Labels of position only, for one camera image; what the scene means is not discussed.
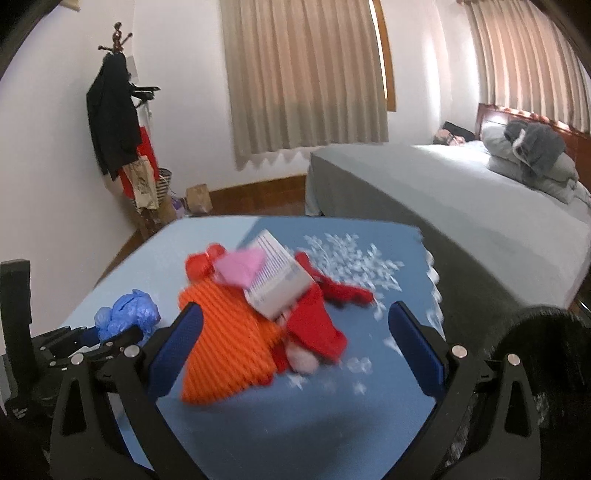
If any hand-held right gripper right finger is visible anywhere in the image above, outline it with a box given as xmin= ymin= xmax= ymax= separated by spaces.
xmin=388 ymin=301 xmax=542 ymax=480

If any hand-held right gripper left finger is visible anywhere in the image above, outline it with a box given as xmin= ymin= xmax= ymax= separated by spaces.
xmin=50 ymin=302 xmax=205 ymax=480

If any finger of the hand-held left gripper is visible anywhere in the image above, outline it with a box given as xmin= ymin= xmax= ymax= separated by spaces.
xmin=30 ymin=326 xmax=101 ymax=366
xmin=60 ymin=325 xmax=145 ymax=371

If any blue plastic bag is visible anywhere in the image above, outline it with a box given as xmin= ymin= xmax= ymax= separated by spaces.
xmin=93 ymin=288 xmax=161 ymax=343

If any orange knitted cloth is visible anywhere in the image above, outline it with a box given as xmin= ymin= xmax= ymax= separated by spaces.
xmin=178 ymin=281 xmax=289 ymax=406

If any red plastic bag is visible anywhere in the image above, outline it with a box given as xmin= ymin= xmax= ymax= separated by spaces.
xmin=185 ymin=244 xmax=227 ymax=282

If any red cloth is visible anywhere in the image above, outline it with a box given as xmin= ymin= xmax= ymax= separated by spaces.
xmin=295 ymin=251 xmax=375 ymax=309
xmin=270 ymin=285 xmax=348 ymax=384

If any pink cloth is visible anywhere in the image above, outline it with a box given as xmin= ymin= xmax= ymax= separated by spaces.
xmin=215 ymin=247 xmax=264 ymax=286

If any white ribbed box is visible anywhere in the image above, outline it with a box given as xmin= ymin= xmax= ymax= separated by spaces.
xmin=242 ymin=229 xmax=315 ymax=320

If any blue leaf print tablecloth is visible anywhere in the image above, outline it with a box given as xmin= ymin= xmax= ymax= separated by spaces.
xmin=60 ymin=215 xmax=446 ymax=480

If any brown cardboard box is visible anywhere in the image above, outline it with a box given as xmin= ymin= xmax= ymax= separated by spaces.
xmin=139 ymin=203 xmax=178 ymax=234

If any brown paper bag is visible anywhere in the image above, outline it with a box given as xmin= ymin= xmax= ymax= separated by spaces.
xmin=186 ymin=184 xmax=212 ymax=215

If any beige tote bag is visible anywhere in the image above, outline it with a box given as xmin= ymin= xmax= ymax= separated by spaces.
xmin=124 ymin=156 xmax=160 ymax=213

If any striped woven bag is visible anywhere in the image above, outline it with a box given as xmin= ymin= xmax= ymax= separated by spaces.
xmin=154 ymin=168 xmax=174 ymax=200

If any grey bed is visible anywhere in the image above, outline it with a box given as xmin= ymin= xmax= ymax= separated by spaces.
xmin=305 ymin=141 xmax=591 ymax=324

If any red paper bag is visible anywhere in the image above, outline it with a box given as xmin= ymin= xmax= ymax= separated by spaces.
xmin=119 ymin=126 xmax=160 ymax=197

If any black coat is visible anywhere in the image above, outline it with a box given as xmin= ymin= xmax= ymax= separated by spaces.
xmin=86 ymin=53 xmax=141 ymax=182

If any black pink bag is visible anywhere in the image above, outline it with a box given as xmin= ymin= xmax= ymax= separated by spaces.
xmin=434 ymin=121 xmax=476 ymax=146

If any grey plush blanket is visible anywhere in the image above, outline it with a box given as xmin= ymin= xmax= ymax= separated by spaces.
xmin=503 ymin=119 xmax=568 ymax=185

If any black clothes hanger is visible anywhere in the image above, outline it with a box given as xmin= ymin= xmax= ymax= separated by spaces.
xmin=127 ymin=83 xmax=161 ymax=109

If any wooden headboard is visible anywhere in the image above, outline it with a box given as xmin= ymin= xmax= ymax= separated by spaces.
xmin=477 ymin=102 xmax=591 ymax=181

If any beige curtain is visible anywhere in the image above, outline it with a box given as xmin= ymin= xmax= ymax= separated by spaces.
xmin=219 ymin=0 xmax=391 ymax=169
xmin=464 ymin=0 xmax=591 ymax=134

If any wooden coat rack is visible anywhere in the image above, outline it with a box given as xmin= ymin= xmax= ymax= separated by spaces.
xmin=97 ymin=21 xmax=134 ymax=58

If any wooden window frame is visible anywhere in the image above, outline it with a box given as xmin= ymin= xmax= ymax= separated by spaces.
xmin=372 ymin=0 xmax=398 ymax=112

